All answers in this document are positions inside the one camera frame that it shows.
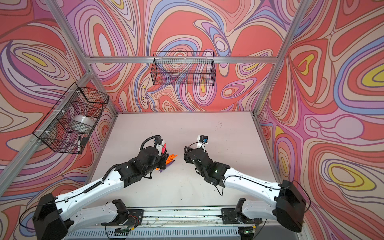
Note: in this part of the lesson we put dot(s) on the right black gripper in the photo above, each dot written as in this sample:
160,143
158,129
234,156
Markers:
187,156

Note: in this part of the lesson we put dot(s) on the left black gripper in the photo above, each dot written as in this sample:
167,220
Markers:
163,159

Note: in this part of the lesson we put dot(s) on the pink highlighter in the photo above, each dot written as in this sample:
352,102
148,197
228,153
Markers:
164,148

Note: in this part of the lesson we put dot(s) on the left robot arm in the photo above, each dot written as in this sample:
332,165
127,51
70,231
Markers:
56,216

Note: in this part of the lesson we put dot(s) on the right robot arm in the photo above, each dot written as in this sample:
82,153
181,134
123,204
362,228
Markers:
258,192

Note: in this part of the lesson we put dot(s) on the purple highlighter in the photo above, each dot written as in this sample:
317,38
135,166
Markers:
167,165

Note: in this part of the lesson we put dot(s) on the black marker in basket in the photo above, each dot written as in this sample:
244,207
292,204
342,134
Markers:
79,147

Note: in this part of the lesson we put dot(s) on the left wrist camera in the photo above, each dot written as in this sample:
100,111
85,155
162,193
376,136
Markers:
158,141

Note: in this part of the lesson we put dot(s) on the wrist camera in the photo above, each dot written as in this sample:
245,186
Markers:
158,141
202,141

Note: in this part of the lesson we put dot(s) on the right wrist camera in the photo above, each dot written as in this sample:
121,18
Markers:
202,141

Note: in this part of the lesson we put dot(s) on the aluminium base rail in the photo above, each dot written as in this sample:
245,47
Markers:
186,217

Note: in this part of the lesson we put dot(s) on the left black wire basket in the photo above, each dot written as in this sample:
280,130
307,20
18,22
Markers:
55,131

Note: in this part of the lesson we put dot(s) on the black wire basket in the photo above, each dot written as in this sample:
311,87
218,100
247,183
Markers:
183,68
55,131

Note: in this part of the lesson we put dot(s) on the back black wire basket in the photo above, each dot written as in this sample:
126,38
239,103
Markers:
183,68

